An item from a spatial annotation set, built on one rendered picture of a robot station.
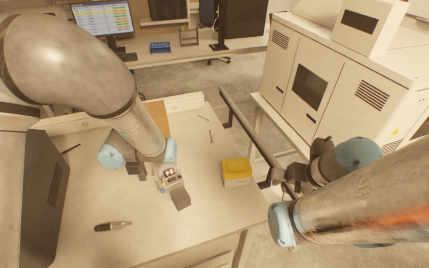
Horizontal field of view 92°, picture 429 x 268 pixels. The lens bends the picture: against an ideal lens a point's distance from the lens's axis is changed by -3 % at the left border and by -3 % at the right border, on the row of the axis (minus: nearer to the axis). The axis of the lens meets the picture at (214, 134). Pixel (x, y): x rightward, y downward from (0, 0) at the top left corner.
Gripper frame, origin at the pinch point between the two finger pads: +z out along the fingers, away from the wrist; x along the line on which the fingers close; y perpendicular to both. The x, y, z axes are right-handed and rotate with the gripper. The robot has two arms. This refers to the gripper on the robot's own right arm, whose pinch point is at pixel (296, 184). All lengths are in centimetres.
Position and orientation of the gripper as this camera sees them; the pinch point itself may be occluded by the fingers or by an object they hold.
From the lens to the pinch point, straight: 73.5
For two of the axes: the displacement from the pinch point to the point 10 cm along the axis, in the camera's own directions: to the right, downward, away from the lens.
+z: -0.6, 4.0, 9.1
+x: 9.8, 2.1, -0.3
